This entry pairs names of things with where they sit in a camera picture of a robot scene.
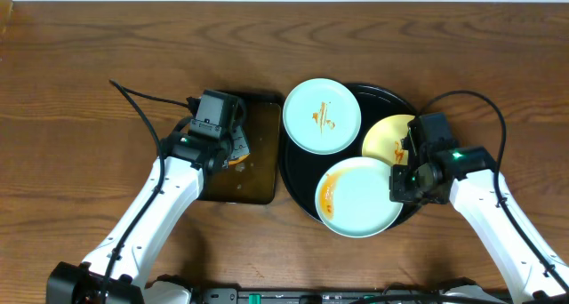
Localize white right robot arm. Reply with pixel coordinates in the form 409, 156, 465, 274
389, 147, 568, 303

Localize light green plate orange smear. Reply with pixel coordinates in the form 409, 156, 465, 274
314, 156, 404, 238

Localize orange green scrub sponge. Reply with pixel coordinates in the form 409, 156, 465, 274
228, 154, 250, 165

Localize round black tray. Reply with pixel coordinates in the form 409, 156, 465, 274
278, 83, 417, 221

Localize yellow plate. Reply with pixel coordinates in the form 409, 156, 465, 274
361, 115, 414, 166

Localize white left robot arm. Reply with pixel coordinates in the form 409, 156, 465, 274
46, 117, 249, 303

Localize light green plate ketchup streaks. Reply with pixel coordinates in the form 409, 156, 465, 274
283, 78, 362, 155

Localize black rectangular water tray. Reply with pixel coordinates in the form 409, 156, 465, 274
200, 91, 284, 204

